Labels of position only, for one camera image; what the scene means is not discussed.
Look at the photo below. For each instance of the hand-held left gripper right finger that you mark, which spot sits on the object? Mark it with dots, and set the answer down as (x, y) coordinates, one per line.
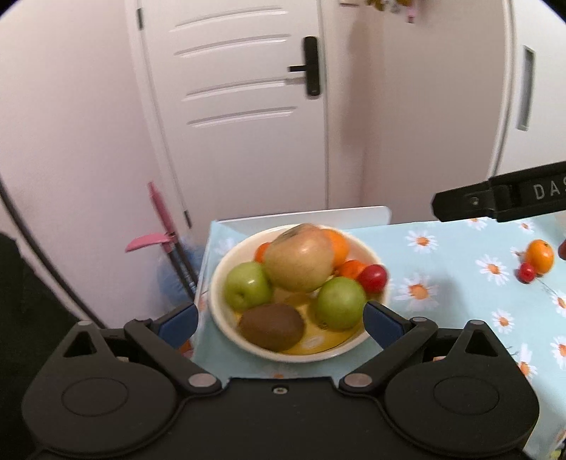
(382, 327)

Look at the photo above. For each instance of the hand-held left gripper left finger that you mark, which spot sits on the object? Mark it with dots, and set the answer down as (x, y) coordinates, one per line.
(179, 325)

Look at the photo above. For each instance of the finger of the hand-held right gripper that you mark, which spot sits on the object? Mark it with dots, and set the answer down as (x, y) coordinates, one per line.
(460, 203)

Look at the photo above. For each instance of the green apple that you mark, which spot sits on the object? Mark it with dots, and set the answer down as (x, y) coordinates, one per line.
(340, 303)
(247, 285)

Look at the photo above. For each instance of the red cherry tomato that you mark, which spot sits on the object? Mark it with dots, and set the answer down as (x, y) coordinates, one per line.
(526, 272)
(372, 277)

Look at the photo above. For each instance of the cream oval dish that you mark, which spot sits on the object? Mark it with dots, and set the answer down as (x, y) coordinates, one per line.
(327, 343)

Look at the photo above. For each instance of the orange tangerine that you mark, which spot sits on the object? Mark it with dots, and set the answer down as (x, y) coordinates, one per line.
(540, 256)
(261, 253)

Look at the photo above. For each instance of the small orange tomato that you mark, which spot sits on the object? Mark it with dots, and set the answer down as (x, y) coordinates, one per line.
(351, 269)

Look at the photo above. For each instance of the large orange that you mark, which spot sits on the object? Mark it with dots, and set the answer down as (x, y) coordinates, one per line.
(339, 247)

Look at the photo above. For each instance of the brown kiwi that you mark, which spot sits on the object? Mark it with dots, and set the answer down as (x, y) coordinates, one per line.
(270, 327)

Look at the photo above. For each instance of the large yellow red apple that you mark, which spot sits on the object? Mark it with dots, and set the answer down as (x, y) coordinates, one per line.
(298, 258)

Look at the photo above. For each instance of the white cabinet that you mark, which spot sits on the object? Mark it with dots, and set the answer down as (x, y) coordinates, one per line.
(544, 146)

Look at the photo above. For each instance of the white door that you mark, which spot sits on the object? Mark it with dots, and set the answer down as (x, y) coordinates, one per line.
(247, 155)

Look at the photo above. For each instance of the hanging decoration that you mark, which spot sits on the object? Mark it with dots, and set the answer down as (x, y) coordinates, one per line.
(389, 4)

